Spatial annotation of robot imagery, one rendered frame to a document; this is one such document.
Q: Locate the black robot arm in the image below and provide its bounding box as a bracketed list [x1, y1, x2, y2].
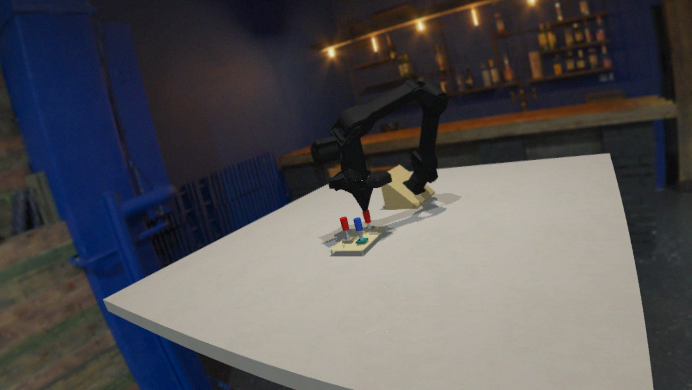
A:
[310, 80, 449, 195]

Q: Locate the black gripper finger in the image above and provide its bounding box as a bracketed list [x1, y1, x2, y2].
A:
[355, 187, 373, 211]
[344, 186, 364, 211]

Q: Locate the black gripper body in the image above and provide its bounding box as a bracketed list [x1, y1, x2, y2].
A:
[340, 153, 392, 189]

